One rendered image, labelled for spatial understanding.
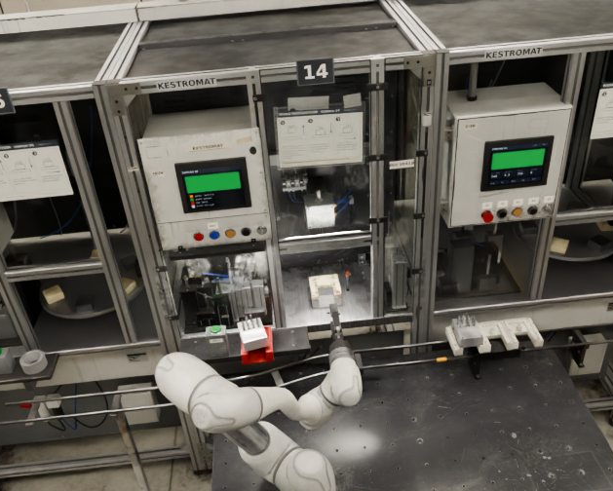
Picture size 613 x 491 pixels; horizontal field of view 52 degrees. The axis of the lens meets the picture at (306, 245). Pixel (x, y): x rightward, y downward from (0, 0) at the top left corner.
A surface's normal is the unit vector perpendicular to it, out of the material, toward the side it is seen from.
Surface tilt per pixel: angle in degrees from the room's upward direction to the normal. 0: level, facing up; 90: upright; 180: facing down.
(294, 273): 0
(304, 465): 6
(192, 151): 90
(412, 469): 0
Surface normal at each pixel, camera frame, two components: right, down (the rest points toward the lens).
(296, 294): -0.07, -0.83
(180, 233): 0.08, 0.55
